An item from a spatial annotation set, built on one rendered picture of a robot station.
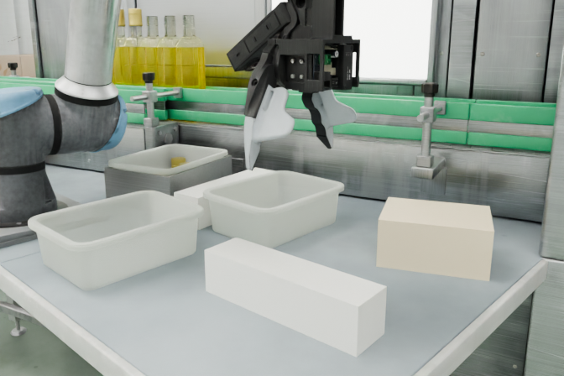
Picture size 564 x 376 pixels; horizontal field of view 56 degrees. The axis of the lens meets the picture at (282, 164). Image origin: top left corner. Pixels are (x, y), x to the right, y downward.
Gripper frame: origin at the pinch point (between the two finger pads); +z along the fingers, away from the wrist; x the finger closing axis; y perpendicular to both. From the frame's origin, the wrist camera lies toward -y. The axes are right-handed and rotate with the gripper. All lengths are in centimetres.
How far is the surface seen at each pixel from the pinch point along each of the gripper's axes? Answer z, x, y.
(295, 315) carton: 17.8, -3.1, 3.6
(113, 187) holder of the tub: 16, 11, -55
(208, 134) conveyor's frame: 9, 39, -56
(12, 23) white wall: -30, 243, -616
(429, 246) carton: 15.4, 21.6, 8.9
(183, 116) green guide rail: 5, 38, -65
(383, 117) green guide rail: 2, 50, -15
